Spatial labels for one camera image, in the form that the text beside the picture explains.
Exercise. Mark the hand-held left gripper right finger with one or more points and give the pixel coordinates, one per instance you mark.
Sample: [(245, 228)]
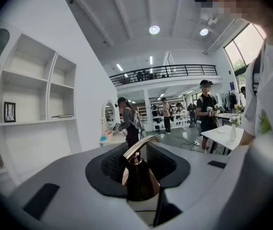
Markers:
[(169, 169)]

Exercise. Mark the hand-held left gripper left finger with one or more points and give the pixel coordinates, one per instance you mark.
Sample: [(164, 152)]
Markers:
[(102, 174)]

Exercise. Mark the person's right forearm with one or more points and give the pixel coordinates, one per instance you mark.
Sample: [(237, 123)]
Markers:
[(246, 138)]

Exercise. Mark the white ornate dressing table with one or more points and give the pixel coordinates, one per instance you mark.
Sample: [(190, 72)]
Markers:
[(113, 140)]

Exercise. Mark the blue fluffy puff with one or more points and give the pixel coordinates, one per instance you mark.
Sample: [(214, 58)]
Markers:
[(103, 138)]

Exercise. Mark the white power strip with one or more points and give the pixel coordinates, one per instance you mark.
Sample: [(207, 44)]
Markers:
[(196, 143)]

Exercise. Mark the white tray with orange items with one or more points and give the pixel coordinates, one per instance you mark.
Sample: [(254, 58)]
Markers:
[(107, 133)]

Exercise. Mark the white oval vanity mirror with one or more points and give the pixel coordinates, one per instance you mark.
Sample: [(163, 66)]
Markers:
[(108, 114)]

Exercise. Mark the white plate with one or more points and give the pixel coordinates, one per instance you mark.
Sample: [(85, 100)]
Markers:
[(221, 131)]

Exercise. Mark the white vase with flowers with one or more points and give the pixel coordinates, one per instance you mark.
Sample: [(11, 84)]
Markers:
[(233, 133)]

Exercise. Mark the white shelf unit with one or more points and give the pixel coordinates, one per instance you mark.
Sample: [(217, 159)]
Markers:
[(30, 142)]

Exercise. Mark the yellow flowers in vase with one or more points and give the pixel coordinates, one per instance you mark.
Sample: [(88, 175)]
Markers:
[(237, 108)]

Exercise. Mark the clothes rack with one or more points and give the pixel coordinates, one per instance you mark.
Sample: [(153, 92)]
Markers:
[(231, 100)]

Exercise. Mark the black balcony railing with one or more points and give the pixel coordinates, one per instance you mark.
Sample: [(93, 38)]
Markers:
[(165, 71)]

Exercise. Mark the black framed picture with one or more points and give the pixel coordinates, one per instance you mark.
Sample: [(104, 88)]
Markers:
[(9, 112)]

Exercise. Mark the large window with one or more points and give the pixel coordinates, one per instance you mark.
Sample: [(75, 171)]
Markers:
[(244, 47)]

